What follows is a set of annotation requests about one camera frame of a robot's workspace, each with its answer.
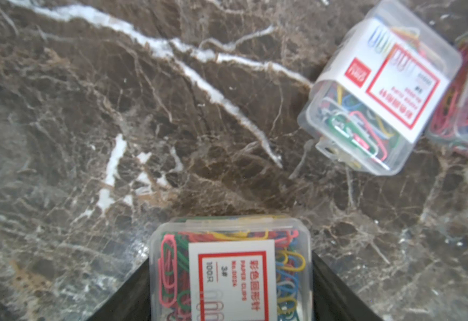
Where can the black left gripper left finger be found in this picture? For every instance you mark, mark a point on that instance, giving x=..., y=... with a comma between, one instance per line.
x=131, y=302

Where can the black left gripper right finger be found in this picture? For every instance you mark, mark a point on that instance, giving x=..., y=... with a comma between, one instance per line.
x=333, y=299

